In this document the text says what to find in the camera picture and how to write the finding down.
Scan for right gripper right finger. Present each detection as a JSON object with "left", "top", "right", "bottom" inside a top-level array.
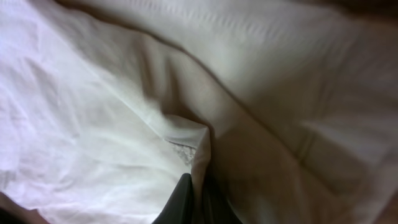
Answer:
[{"left": 202, "top": 177, "right": 242, "bottom": 224}]

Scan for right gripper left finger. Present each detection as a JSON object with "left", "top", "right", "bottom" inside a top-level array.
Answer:
[{"left": 152, "top": 173, "right": 194, "bottom": 224}]

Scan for beige shorts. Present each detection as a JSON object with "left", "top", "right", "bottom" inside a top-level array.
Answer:
[{"left": 1, "top": 1, "right": 397, "bottom": 223}]

